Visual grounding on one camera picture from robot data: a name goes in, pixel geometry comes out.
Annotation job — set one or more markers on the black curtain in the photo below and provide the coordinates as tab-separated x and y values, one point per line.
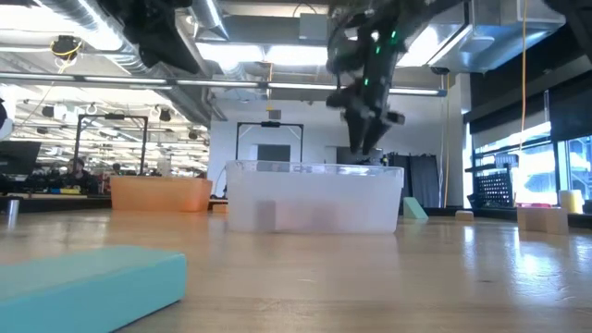
423	180

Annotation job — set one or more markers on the black monitor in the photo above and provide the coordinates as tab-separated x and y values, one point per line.
18	157

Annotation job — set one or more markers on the clear plastic bin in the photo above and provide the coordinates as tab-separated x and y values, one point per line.
324	203

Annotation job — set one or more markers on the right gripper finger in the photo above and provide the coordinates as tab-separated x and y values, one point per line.
357	134
375	134

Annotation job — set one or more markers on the orange block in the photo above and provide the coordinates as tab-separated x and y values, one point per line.
220	208

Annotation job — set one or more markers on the teal block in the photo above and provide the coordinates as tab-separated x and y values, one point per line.
413	210
69	291

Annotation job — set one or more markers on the silver metal post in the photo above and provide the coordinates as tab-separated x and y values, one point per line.
13	213

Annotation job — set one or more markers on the grey ceiling box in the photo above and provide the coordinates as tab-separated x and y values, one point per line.
314	27

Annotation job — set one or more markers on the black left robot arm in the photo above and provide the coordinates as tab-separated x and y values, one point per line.
152	32

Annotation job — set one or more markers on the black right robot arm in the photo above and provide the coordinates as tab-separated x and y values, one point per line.
379	18

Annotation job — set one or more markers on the black pegboard rack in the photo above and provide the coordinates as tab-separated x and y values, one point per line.
495	189

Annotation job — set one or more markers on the yellow roll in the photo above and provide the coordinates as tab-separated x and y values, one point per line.
572	201

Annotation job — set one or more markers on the long printed wooden block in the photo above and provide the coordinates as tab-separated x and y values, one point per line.
464	216

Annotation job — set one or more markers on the plain wooden block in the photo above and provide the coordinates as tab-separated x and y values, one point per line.
542	221

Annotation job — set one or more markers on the person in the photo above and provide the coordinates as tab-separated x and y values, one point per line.
115	169
79	178

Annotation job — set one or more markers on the orange plastic bin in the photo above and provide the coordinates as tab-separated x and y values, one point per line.
159	194

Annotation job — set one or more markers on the silver air duct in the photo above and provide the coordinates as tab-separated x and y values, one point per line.
499	32

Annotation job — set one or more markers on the ceiling light strip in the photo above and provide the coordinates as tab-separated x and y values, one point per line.
277	86

